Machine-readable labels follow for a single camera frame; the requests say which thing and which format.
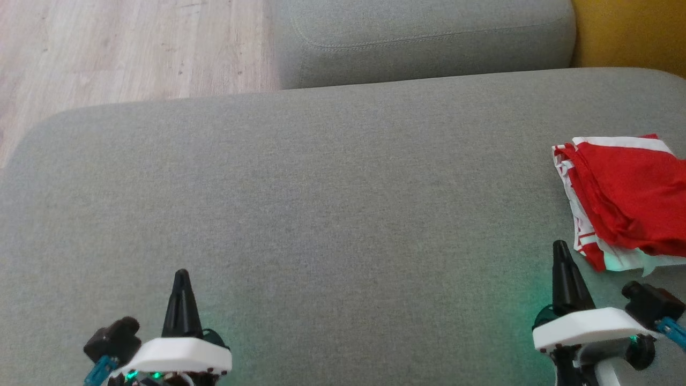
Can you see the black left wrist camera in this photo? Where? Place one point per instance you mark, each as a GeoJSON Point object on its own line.
{"type": "Point", "coordinates": [115, 338]}

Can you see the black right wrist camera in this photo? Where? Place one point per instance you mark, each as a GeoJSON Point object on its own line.
{"type": "Point", "coordinates": [651, 303]}

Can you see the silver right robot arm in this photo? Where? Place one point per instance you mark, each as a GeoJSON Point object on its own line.
{"type": "Point", "coordinates": [611, 376]}

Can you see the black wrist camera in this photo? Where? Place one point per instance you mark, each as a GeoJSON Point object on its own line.
{"type": "Point", "coordinates": [651, 303]}
{"type": "Point", "coordinates": [115, 338]}

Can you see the red garment with white band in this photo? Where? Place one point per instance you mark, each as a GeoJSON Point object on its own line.
{"type": "Point", "coordinates": [632, 193]}

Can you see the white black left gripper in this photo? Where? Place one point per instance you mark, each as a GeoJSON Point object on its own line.
{"type": "Point", "coordinates": [177, 359]}

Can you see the wide yellow sofa backrest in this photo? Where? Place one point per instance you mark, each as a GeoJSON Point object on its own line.
{"type": "Point", "coordinates": [632, 32]}

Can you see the red white striped jersey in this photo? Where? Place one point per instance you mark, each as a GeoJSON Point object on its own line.
{"type": "Point", "coordinates": [587, 252]}

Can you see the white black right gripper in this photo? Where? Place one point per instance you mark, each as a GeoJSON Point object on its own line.
{"type": "Point", "coordinates": [584, 327]}

